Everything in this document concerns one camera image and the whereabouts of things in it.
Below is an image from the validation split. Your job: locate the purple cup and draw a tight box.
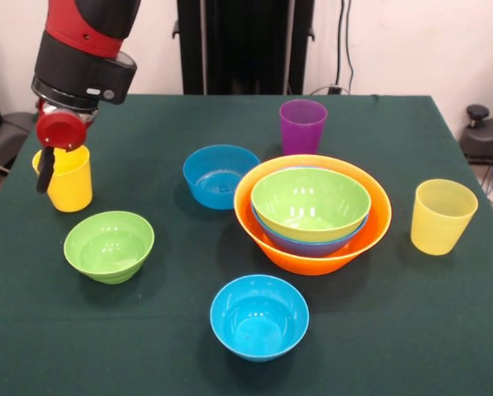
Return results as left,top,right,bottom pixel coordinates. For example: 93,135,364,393
279,98,329,157

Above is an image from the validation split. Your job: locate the dark grey base foot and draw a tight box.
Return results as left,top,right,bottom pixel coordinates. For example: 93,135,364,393
0,111,39,174
459,104,493,166

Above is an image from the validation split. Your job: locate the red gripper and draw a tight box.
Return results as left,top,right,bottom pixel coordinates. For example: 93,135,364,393
36,98,97,195

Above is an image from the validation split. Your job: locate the dark green tablecloth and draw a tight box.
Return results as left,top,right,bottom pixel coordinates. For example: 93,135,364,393
0,93,493,396

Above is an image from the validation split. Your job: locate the small cyan bowl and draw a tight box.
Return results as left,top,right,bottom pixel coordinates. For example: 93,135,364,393
209,274,310,363

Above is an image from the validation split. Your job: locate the translucent yellow-green cup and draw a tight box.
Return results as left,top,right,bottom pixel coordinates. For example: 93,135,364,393
410,178,479,257

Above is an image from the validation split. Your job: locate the large green bowl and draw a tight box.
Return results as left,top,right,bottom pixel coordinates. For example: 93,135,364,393
250,167,372,243

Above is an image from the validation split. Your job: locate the large orange bowl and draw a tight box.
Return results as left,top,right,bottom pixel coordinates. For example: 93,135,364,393
232,154,393,277

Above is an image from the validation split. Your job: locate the large blue bowl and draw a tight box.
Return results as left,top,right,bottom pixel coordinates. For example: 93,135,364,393
249,165,370,259

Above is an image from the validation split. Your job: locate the small green bowl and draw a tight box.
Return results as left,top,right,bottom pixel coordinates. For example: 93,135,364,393
63,210,155,285

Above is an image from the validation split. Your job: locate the black wall cable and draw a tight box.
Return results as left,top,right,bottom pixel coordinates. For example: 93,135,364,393
334,0,357,94

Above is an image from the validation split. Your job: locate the small ribbed blue bowl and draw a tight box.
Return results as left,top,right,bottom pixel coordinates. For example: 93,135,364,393
183,144,262,210

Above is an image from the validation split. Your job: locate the opaque yellow cup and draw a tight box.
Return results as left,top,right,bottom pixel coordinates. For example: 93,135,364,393
31,144,93,213

